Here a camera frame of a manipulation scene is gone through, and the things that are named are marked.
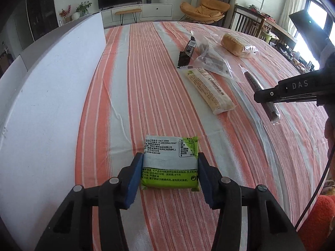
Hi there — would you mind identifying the dark cookie roll package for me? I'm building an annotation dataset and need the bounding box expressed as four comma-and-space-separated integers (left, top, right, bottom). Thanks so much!
239, 65, 281, 124

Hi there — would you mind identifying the bread loaf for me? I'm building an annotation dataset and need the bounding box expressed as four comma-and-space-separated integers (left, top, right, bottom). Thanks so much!
221, 33, 258, 58

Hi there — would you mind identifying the green white snack packet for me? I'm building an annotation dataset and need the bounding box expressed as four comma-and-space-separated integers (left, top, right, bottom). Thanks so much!
141, 135, 199, 192

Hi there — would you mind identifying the beige long cracker packet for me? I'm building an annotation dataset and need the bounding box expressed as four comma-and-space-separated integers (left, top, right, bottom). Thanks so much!
186, 68, 236, 115

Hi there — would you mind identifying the clear bag of wafers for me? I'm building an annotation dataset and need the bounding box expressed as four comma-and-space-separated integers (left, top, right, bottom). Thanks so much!
193, 37, 233, 79

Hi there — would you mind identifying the black chocolate bar wrapper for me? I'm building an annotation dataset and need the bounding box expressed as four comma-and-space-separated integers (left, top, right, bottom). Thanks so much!
177, 36, 196, 68

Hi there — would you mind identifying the dark wooden dining chair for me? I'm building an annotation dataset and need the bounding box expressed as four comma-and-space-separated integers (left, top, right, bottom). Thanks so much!
229, 4, 266, 38

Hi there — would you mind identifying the orange striped tablecloth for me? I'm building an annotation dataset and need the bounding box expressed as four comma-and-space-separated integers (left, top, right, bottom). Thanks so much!
75, 22, 328, 223

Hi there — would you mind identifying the orange lounge chair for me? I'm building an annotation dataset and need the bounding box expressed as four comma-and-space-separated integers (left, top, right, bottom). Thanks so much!
180, 0, 231, 24

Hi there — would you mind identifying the white cardboard box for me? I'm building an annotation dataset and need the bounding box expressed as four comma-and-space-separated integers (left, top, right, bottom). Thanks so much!
1, 14, 106, 250

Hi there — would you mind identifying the white tv cabinet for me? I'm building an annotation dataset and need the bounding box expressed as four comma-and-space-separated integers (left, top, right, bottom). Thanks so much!
101, 3, 173, 29

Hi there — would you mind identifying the red flower vase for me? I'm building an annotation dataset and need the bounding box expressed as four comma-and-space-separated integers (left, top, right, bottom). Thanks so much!
59, 5, 72, 23

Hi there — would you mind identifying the small wooden bench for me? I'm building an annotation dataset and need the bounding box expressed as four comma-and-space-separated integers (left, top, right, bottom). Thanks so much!
114, 7, 143, 26

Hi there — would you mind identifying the green plant white pot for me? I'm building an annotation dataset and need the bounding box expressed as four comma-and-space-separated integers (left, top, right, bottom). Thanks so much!
71, 1, 92, 20

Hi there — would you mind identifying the black glass display cabinet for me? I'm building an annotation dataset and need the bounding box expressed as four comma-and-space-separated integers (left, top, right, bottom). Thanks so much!
26, 0, 58, 41

